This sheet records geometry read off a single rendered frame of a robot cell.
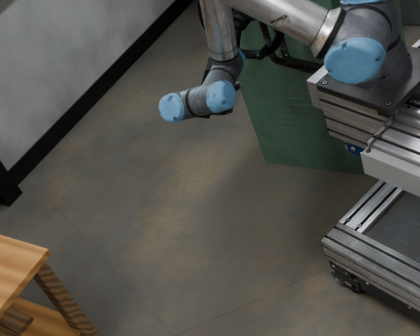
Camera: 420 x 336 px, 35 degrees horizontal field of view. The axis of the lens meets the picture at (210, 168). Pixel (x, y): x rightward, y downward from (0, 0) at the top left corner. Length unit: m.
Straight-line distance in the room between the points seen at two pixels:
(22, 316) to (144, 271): 0.48
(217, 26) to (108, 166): 1.55
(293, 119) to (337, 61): 1.10
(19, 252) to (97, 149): 1.24
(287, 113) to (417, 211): 0.65
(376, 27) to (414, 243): 0.82
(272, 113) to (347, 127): 0.78
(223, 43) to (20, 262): 0.88
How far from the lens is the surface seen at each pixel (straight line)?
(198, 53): 3.61
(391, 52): 1.61
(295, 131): 2.56
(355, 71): 1.45
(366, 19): 1.47
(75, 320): 2.23
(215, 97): 1.66
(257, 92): 2.50
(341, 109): 1.76
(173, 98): 1.71
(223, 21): 1.67
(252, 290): 2.34
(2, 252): 2.13
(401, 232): 2.11
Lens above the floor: 1.80
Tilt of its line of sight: 39 degrees down
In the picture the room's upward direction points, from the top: 23 degrees counter-clockwise
